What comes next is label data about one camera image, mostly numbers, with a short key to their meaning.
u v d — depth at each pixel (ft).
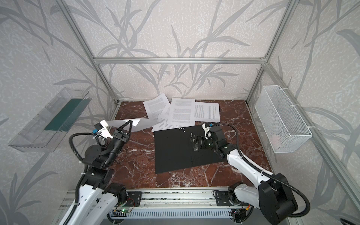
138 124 2.14
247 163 1.63
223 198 2.38
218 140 2.09
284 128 2.00
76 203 1.49
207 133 2.42
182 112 3.77
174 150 2.99
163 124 3.45
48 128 2.11
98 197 1.61
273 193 1.32
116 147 1.87
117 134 1.84
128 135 1.98
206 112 3.70
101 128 1.89
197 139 2.42
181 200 2.46
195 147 3.01
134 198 2.41
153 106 3.82
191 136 3.17
